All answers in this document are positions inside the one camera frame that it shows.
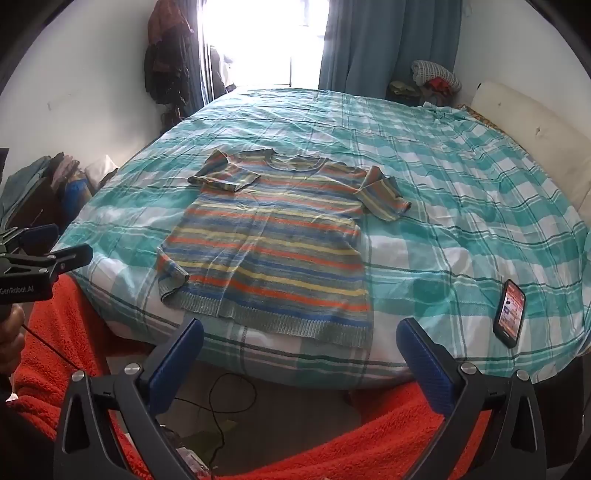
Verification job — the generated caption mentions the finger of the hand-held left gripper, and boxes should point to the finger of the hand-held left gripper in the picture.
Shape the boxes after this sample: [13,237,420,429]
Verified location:
[7,244,94,283]
[0,224,61,256]

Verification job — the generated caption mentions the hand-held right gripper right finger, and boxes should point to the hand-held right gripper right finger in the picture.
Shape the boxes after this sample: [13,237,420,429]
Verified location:
[396,317,542,480]

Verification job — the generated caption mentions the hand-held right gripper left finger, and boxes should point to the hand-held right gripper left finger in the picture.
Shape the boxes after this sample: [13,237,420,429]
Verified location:
[53,318,205,480]

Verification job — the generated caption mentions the striped knit sweater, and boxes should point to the striped knit sweater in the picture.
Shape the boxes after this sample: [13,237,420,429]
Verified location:
[157,148,411,348]

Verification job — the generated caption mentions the clothes heap on dark cabinet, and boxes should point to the clothes heap on dark cabinet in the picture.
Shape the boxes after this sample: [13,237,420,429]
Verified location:
[0,154,121,232]

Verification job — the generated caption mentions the dark hanging clothes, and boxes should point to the dark hanging clothes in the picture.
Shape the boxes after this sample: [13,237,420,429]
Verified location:
[143,0,197,125]

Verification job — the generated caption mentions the pile of folded clothes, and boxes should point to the pile of folded clothes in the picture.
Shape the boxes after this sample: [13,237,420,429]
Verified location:
[385,60,463,109]

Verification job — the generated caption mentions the person's left hand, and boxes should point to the person's left hand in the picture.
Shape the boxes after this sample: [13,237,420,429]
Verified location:
[0,305,27,376]

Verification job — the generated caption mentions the black smartphone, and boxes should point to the black smartphone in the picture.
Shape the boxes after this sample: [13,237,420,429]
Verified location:
[492,279,526,349]

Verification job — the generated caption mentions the orange fleece blanket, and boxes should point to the orange fleece blanket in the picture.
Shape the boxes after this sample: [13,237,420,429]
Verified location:
[9,272,495,480]

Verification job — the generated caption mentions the teal plaid bed sheet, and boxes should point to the teal plaid bed sheet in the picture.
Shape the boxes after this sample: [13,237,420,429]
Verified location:
[50,85,591,393]

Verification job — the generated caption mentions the narrow blue curtain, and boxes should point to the narrow blue curtain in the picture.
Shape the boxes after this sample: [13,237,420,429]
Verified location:
[173,0,214,109]

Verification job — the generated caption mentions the cream padded headboard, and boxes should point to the cream padded headboard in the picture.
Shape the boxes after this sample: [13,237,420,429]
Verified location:
[470,81,591,222]

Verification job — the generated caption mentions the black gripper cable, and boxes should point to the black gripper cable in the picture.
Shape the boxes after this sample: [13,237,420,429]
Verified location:
[20,323,88,372]

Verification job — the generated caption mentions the black floor cable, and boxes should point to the black floor cable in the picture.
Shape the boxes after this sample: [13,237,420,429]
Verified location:
[207,372,258,464]

